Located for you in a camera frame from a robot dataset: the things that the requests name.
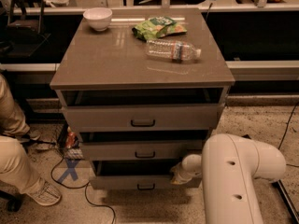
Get grey drawer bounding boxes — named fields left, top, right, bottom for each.
left=80, top=140, right=203, bottom=161
left=62, top=104, right=224, bottom=133
left=88, top=159, right=203, bottom=191

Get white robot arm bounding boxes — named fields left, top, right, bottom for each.
left=171, top=133, right=286, bottom=224

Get black office chair base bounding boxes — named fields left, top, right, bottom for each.
left=0, top=190, right=21, bottom=212

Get grey middle drawer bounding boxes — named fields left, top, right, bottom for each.
left=80, top=140, right=203, bottom=161

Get black cable floor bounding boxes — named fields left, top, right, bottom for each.
left=277, top=100, right=299, bottom=170
left=50, top=157, right=117, bottom=224

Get grey top drawer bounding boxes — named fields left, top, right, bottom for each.
left=62, top=104, right=224, bottom=133

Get clear plastic water bottle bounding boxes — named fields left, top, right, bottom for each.
left=146, top=39, right=202, bottom=62

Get black chair background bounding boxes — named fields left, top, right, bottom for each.
left=0, top=0, right=49, bottom=58

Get white sneaker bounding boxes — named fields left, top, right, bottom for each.
left=28, top=181, right=62, bottom=206

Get grey bottom drawer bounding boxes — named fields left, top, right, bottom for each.
left=88, top=159, right=203, bottom=191

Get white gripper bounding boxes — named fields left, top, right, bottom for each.
left=171, top=162, right=202, bottom=185

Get black cable right floor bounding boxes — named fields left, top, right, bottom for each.
left=277, top=100, right=299, bottom=170

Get blue tape cross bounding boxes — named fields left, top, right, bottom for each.
left=58, top=159, right=79, bottom=183

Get person's leg beige trousers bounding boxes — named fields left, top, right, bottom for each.
left=0, top=76, right=44, bottom=194

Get black bar on floor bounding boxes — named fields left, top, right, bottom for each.
left=274, top=180, right=299, bottom=224

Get green snack bag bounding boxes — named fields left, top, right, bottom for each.
left=132, top=16, right=187, bottom=41

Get white bowl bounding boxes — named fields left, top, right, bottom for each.
left=83, top=7, right=112, bottom=31

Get black cable left floor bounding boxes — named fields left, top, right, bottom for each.
left=50, top=157, right=117, bottom=224

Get grey drawer cabinet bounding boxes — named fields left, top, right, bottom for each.
left=50, top=7, right=235, bottom=189

